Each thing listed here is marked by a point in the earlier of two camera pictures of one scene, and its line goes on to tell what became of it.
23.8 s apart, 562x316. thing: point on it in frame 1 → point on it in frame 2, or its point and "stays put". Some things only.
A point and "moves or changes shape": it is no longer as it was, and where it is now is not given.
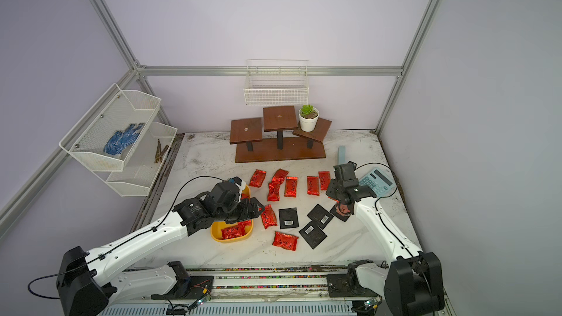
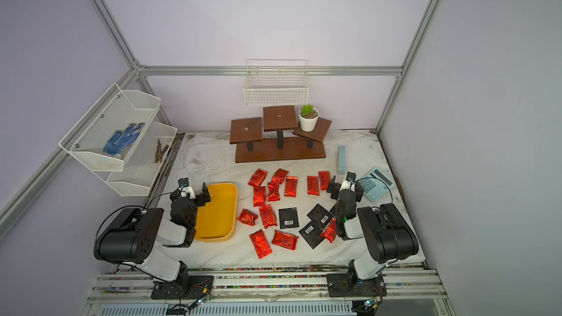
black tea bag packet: x=320 y=216 stays put
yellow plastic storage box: x=216 y=227 moves or changes shape
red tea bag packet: x=325 y=180 stays put
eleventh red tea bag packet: x=241 y=225 → x=260 y=243
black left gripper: x=246 y=213 → x=200 y=199
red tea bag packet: x=257 y=178 stays put
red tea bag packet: x=268 y=216 stays put
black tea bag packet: x=288 y=218 stays put
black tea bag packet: x=313 y=234 stays put
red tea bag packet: x=235 y=231 moves or changes shape
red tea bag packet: x=274 y=187 stays put
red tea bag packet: x=313 y=185 stays put
